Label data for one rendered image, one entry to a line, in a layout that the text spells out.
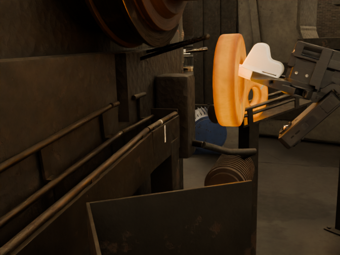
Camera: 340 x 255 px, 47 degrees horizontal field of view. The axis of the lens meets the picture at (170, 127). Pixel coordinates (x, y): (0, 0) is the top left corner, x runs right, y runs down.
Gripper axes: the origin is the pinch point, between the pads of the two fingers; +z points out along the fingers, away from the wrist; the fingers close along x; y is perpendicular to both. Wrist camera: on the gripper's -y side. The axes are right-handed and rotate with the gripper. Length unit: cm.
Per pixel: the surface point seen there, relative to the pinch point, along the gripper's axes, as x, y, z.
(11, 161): 22.9, -18.5, 23.2
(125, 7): 0.0, 5.2, 21.4
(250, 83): -63, -10, 2
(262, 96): -69, -14, -2
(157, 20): -11.0, 3.9, 19.3
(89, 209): 32.1, -14.7, 5.6
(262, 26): -290, 10, 28
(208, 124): -215, -69, 37
